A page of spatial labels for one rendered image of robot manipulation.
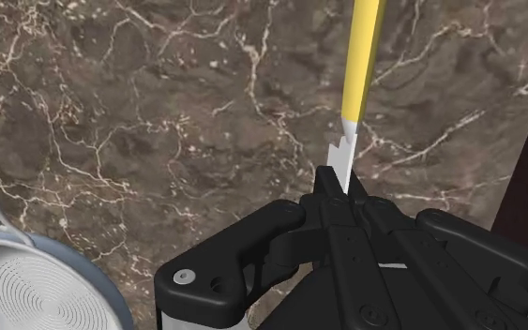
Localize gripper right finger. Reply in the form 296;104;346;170
348;172;528;330

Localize grey frying pan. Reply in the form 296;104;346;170
0;127;136;330

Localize yellow handled knife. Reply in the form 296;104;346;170
326;0;388;196

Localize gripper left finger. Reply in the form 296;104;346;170
153;165;400;330

